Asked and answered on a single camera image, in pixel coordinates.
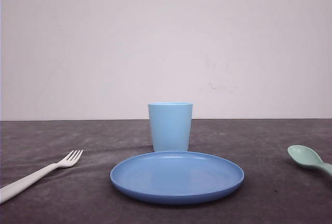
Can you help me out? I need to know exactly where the white plastic fork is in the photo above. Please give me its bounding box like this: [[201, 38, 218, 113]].
[[1, 150, 83, 204]]

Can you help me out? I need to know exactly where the mint green plastic spoon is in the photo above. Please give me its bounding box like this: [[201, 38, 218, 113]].
[[287, 145, 331, 176]]

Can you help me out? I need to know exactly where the light blue plastic cup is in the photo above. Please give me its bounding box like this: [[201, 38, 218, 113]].
[[148, 102, 193, 152]]

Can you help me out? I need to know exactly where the blue plastic plate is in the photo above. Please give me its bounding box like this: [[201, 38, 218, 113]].
[[110, 151, 244, 205]]

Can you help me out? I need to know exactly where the dark grey table cloth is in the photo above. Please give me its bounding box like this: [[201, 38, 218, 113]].
[[1, 119, 331, 223]]

